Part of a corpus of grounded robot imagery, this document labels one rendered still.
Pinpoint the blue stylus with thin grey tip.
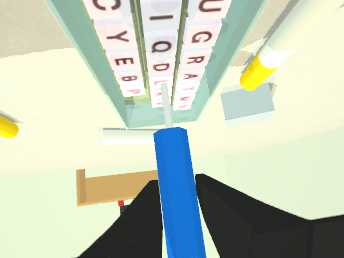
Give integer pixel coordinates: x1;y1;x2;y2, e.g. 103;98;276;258
153;83;207;258

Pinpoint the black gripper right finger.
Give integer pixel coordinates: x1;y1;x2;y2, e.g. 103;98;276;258
195;173;344;258

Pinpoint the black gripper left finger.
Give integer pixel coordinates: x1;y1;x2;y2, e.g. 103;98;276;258
73;180;163;258

